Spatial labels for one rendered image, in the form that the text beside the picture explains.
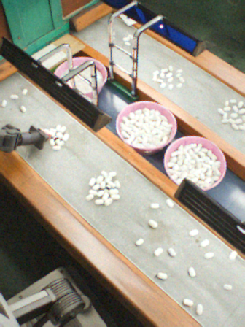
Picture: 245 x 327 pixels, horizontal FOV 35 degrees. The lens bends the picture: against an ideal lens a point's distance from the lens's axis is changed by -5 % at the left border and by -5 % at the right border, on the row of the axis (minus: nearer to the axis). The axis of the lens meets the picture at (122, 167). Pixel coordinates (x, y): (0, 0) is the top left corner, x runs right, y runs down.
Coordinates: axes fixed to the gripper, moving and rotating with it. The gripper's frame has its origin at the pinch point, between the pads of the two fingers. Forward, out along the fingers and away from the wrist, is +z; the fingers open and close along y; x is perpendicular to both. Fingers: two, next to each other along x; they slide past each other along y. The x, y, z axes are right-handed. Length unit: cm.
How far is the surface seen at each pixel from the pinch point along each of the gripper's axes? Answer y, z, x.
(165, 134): -35, 29, -23
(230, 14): 43, 224, -92
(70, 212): -33.9, -13.8, 11.5
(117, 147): -25.6, 11.9, -10.8
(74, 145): -10.7, 5.2, -1.8
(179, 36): -20, 24, -63
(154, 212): -57, 6, -2
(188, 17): 67, 200, -72
